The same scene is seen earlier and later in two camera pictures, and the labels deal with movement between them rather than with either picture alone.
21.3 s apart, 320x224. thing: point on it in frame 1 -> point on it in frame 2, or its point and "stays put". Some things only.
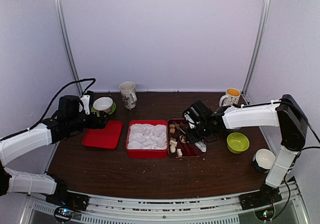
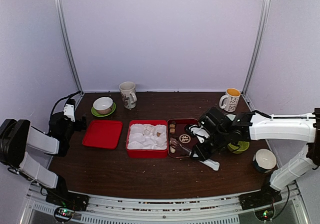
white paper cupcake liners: x=147 y=136 stays put
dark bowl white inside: x=263 y=159 stays put
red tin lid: x=108 y=137 stays put
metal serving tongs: x=200 y=144 -> x=210 y=163
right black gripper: x=191 y=138 -> x=202 y=153
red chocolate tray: x=178 y=145 stays put
